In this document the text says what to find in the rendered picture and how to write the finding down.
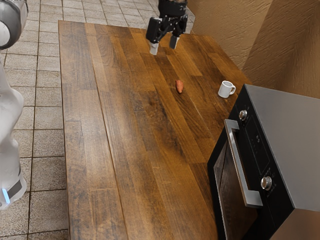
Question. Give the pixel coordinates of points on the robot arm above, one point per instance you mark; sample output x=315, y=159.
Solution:
x=8, y=120

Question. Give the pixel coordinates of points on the orange sweet potato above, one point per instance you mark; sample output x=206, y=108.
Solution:
x=179, y=86

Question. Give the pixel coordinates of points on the white mug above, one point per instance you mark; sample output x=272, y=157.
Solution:
x=226, y=89

